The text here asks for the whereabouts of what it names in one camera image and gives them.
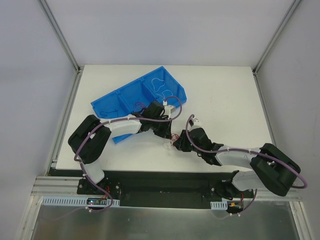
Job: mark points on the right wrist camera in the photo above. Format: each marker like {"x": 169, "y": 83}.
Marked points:
{"x": 194, "y": 123}

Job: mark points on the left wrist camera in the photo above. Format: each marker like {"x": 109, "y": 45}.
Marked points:
{"x": 168, "y": 109}

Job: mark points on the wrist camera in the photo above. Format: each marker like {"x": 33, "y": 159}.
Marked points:
{"x": 194, "y": 123}
{"x": 168, "y": 109}

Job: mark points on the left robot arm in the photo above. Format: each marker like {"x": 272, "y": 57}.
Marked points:
{"x": 90, "y": 138}

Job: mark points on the blue plastic divided bin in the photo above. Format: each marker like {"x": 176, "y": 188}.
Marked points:
{"x": 132, "y": 97}

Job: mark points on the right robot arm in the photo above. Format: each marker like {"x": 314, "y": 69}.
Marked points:
{"x": 267, "y": 167}

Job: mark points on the right aluminium frame post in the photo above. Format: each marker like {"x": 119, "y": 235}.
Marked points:
{"x": 293, "y": 7}

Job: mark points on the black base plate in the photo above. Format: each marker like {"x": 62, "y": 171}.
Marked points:
{"x": 180, "y": 190}

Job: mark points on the right white cable duct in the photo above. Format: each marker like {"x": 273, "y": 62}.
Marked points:
{"x": 219, "y": 205}

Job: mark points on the silver metal sheet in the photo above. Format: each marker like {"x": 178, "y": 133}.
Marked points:
{"x": 264, "y": 220}

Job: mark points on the left aluminium frame post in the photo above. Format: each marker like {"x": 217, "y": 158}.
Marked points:
{"x": 59, "y": 34}

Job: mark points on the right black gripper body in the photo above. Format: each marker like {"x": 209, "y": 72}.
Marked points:
{"x": 185, "y": 144}

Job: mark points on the white cable duct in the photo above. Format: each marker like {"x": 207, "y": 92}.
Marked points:
{"x": 67, "y": 201}
{"x": 219, "y": 205}

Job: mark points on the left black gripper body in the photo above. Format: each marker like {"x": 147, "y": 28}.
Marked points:
{"x": 165, "y": 128}

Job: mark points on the left white cable duct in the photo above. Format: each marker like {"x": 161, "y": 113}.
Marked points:
{"x": 67, "y": 201}

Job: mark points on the aluminium frame post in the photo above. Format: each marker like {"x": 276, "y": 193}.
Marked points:
{"x": 59, "y": 34}
{"x": 293, "y": 7}

